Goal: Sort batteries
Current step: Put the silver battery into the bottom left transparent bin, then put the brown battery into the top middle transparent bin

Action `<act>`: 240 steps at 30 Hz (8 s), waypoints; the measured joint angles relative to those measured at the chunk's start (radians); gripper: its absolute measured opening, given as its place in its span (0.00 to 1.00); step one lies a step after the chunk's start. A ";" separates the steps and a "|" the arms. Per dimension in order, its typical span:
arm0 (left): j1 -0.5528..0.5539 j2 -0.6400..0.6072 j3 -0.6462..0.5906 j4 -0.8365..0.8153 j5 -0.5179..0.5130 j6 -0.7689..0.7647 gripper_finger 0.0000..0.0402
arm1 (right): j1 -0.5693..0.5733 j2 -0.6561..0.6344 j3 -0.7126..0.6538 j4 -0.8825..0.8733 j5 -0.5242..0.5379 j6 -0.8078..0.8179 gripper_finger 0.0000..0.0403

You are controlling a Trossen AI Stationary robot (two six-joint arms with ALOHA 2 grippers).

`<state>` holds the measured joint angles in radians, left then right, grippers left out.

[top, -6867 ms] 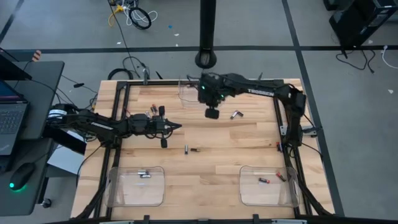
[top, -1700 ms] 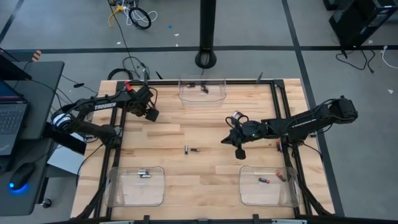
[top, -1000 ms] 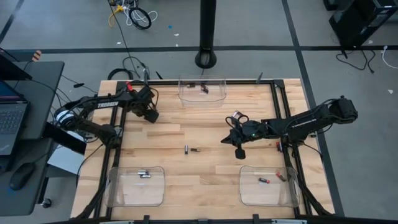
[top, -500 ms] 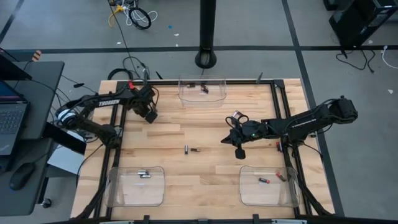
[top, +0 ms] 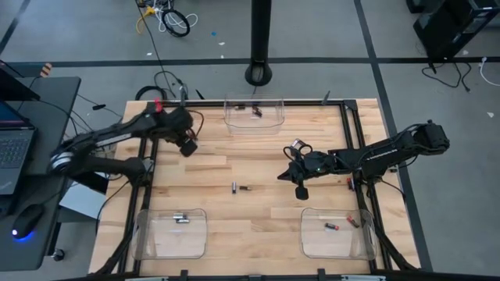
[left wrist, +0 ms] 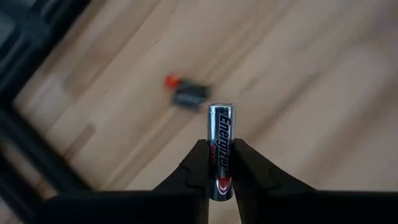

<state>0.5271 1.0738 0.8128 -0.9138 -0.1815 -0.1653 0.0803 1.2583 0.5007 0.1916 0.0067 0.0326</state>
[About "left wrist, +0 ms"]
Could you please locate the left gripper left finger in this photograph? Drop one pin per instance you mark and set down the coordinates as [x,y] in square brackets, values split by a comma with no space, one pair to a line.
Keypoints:
[140,208]

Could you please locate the silver Energizer battery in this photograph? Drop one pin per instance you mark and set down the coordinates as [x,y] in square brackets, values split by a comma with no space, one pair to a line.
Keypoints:
[220,130]

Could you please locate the black red Energizer battery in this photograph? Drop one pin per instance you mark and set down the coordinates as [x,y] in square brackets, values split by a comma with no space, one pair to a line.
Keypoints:
[189,93]

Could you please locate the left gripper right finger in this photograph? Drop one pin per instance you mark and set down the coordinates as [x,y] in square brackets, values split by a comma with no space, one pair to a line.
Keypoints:
[295,208]

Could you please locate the black aluminium table frame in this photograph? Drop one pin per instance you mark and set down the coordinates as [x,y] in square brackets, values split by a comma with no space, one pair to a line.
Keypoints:
[31,146]

